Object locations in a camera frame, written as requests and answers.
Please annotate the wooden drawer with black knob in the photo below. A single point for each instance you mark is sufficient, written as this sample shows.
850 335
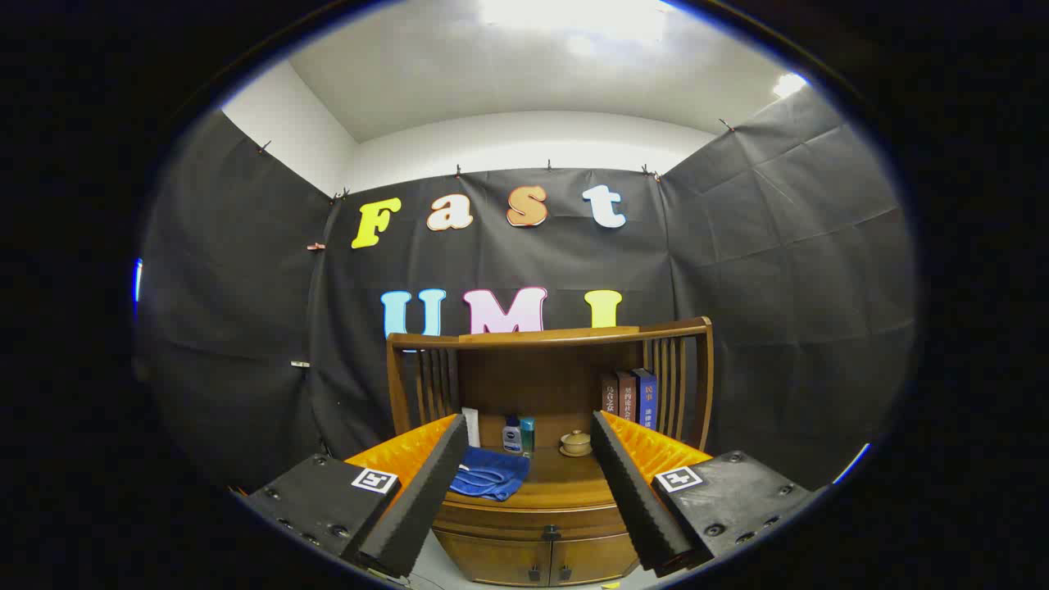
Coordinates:
492 516

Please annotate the wooden cabinet door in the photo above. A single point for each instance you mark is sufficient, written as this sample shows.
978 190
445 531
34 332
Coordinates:
492 561
594 559

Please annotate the reddish brown book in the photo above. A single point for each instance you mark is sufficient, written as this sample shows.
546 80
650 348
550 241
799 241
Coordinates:
626 397

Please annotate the blue book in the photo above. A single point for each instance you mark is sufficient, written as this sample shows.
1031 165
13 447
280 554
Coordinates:
647 401

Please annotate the black backdrop cloth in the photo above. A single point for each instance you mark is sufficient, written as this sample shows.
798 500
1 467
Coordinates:
737 270

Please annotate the blue and white bottle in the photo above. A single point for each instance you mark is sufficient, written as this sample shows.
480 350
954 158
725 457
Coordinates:
512 438

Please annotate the dark brown book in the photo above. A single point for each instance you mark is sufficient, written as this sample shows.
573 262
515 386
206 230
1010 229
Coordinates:
609 397

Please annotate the wooden cabinet with hutch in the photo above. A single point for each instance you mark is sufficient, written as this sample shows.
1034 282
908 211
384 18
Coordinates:
533 377

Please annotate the beige lidded teacup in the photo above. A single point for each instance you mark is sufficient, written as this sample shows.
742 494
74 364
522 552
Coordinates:
575 445

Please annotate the teal bottle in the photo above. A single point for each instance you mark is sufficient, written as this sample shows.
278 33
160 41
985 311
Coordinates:
528 434

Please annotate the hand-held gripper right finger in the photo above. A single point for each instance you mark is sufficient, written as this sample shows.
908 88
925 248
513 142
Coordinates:
635 500

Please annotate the wooden countertop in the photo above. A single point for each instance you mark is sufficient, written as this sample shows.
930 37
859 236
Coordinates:
557 475

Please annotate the folded blue towel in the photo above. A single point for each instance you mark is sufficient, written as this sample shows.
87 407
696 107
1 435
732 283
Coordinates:
492 475

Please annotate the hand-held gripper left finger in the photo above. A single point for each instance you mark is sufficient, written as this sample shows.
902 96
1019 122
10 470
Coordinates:
418 508

